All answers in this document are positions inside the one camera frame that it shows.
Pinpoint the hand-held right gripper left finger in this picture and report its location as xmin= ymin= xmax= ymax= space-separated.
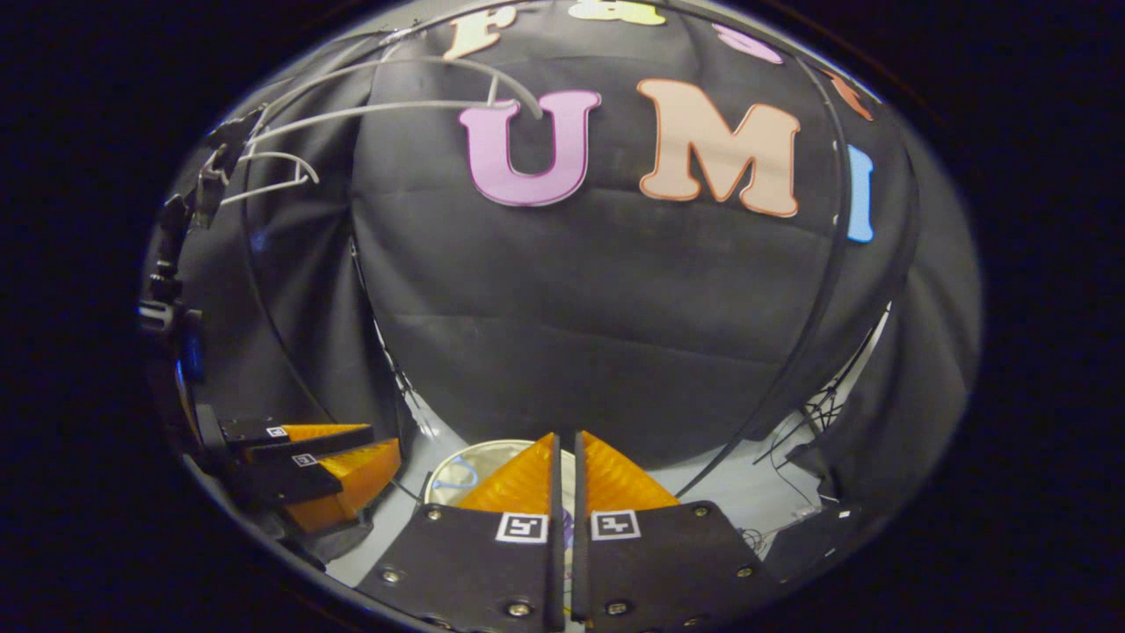
xmin=356 ymin=431 xmax=566 ymax=632

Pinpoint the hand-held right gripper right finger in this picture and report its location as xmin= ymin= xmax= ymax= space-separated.
xmin=571 ymin=430 xmax=784 ymax=632

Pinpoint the white plastic clothes hanger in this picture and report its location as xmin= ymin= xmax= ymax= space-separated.
xmin=250 ymin=55 xmax=544 ymax=146
xmin=220 ymin=150 xmax=320 ymax=208

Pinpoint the black metal clothes rack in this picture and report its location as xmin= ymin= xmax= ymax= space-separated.
xmin=236 ymin=4 xmax=855 ymax=500

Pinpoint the black backdrop cloth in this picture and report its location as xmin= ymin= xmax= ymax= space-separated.
xmin=149 ymin=0 xmax=982 ymax=564

